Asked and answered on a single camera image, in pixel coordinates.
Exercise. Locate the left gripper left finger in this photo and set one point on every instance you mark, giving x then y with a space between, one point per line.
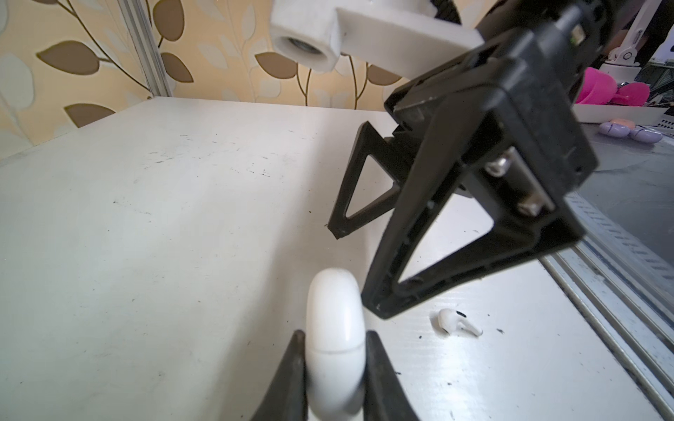
285 398

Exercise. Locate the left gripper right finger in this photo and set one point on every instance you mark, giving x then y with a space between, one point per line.
384 398

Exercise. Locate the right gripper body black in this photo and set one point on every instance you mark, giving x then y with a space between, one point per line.
524 75

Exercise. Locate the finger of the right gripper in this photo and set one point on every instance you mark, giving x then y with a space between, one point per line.
377 170
519 156

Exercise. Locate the white earbud charging case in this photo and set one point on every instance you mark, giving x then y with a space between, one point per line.
335 350

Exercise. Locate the white earbud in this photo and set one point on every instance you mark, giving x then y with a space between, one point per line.
451 320

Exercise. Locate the purple case outside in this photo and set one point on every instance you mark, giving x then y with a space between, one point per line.
622 129

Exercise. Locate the pink object outside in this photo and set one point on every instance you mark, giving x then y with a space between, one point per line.
599 88

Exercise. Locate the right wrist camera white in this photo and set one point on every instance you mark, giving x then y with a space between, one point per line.
402 37

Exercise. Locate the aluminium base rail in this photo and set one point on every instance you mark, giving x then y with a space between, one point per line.
620 288

